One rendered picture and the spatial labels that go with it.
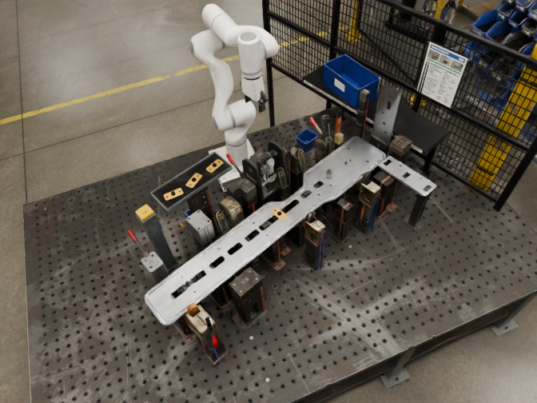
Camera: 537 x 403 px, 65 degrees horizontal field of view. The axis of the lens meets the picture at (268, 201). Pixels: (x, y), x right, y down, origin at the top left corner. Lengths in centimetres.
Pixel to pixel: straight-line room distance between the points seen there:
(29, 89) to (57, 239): 278
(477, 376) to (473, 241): 85
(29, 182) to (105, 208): 157
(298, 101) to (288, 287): 240
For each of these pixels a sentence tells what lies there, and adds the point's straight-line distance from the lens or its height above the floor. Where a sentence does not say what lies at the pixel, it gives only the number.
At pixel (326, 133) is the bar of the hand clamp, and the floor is 111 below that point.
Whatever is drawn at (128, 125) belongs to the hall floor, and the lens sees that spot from 423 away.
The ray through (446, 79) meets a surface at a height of 130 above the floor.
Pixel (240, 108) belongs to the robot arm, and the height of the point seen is 121.
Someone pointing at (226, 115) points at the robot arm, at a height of 121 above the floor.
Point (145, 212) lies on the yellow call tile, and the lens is 192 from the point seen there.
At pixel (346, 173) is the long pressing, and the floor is 100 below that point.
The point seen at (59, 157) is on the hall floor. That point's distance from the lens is 420.
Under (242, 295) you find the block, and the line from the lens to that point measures 177.
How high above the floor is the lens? 261
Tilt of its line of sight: 52 degrees down
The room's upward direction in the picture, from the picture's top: 5 degrees counter-clockwise
